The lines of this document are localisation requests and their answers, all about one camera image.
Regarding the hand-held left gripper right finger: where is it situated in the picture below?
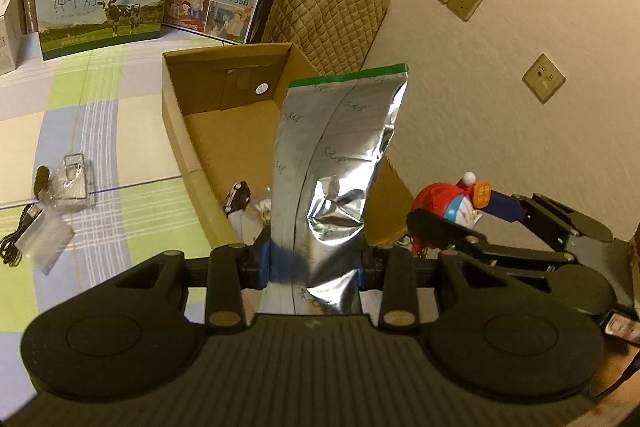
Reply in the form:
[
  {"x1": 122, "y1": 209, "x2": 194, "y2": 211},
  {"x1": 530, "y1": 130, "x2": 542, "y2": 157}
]
[{"x1": 357, "y1": 243, "x2": 506, "y2": 332}]

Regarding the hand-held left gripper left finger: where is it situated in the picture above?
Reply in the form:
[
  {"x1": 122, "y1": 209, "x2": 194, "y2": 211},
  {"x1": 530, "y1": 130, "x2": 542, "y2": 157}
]
[{"x1": 112, "y1": 232, "x2": 275, "y2": 335}]

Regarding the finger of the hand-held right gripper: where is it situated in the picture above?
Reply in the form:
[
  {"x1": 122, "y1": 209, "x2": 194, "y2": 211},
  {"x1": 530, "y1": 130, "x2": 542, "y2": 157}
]
[
  {"x1": 492, "y1": 192, "x2": 614, "y2": 249},
  {"x1": 406, "y1": 209, "x2": 582, "y2": 271}
]

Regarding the red blue cat figurine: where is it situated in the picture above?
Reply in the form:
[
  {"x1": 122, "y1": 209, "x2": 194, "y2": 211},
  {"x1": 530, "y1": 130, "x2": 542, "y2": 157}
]
[{"x1": 411, "y1": 172, "x2": 493, "y2": 253}]

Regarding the white power adapter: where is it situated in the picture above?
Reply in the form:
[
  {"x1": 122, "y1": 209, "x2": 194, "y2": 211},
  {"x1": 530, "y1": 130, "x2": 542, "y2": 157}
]
[{"x1": 230, "y1": 207, "x2": 262, "y2": 248}]

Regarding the black toy car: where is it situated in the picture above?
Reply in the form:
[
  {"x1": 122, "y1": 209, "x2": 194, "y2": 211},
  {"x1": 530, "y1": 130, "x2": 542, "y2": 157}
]
[{"x1": 221, "y1": 181, "x2": 251, "y2": 219}]

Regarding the silver foil bag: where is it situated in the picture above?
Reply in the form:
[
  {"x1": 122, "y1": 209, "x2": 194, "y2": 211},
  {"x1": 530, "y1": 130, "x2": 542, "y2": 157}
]
[{"x1": 260, "y1": 63, "x2": 411, "y2": 318}]

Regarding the brown cardboard box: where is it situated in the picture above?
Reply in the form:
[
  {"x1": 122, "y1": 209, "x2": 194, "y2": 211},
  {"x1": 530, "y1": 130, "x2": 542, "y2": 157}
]
[{"x1": 161, "y1": 43, "x2": 416, "y2": 253}]

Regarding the clear plastic bag with clip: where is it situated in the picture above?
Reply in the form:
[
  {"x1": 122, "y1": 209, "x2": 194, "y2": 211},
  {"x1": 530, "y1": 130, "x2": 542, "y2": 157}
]
[{"x1": 47, "y1": 152, "x2": 96, "y2": 210}]

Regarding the clear plastic pouch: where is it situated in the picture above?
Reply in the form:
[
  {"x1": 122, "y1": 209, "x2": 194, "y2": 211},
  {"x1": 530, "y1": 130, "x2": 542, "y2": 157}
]
[{"x1": 20, "y1": 207, "x2": 76, "y2": 275}]

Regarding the brown braided rope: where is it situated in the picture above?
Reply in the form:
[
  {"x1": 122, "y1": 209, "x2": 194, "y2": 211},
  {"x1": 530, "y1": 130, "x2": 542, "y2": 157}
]
[{"x1": 32, "y1": 164, "x2": 53, "y2": 200}]

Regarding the checked tablecloth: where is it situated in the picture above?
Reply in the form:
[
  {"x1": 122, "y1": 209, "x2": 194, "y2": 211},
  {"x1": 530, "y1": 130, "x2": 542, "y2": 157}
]
[{"x1": 0, "y1": 27, "x2": 281, "y2": 348}]

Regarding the quilted beige chair cover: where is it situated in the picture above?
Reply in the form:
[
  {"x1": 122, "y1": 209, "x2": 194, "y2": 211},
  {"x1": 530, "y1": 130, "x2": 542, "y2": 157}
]
[{"x1": 257, "y1": 0, "x2": 392, "y2": 78}]

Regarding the small beige product box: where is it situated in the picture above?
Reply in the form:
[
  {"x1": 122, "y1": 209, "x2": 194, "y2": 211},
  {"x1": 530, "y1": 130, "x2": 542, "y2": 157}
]
[{"x1": 0, "y1": 0, "x2": 22, "y2": 76}]

